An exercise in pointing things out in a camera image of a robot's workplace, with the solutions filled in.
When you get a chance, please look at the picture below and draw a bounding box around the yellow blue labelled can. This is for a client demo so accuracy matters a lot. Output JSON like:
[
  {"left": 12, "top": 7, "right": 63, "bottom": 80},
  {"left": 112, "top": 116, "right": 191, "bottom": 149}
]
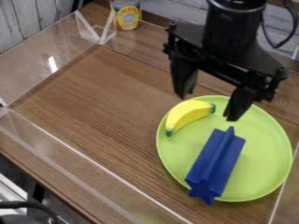
[{"left": 109, "top": 0, "right": 141, "bottom": 31}]

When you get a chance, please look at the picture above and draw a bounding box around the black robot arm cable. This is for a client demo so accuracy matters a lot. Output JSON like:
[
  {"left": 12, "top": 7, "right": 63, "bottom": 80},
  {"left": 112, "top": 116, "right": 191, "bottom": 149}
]
[{"left": 260, "top": 0, "right": 299, "bottom": 50}]

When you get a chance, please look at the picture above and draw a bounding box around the clear acrylic corner bracket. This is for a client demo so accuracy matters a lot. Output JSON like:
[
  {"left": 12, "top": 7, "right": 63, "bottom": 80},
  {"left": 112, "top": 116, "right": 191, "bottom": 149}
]
[{"left": 75, "top": 10, "right": 117, "bottom": 46}]

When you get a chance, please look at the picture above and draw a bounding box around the green round plate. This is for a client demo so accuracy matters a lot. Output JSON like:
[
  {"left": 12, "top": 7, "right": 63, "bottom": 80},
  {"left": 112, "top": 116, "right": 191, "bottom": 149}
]
[{"left": 156, "top": 95, "right": 294, "bottom": 202}]

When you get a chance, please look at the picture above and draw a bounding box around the yellow toy banana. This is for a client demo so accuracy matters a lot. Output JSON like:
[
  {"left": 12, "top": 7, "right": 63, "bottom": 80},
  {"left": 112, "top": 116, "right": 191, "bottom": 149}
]
[{"left": 165, "top": 100, "right": 216, "bottom": 137}]

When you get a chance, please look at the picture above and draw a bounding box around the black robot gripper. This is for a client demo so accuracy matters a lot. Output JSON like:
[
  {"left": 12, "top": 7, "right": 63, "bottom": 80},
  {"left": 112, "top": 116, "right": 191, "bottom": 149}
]
[{"left": 163, "top": 0, "right": 287, "bottom": 122}]

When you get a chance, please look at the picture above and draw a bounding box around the clear acrylic front wall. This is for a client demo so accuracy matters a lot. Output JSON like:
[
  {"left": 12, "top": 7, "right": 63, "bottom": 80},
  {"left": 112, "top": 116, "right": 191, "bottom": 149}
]
[{"left": 0, "top": 99, "right": 192, "bottom": 224}]

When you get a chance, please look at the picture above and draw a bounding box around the blue star-shaped block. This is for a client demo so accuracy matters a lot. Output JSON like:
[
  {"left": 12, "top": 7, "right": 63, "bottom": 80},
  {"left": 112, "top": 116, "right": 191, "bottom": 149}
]
[{"left": 184, "top": 126, "right": 246, "bottom": 206}]

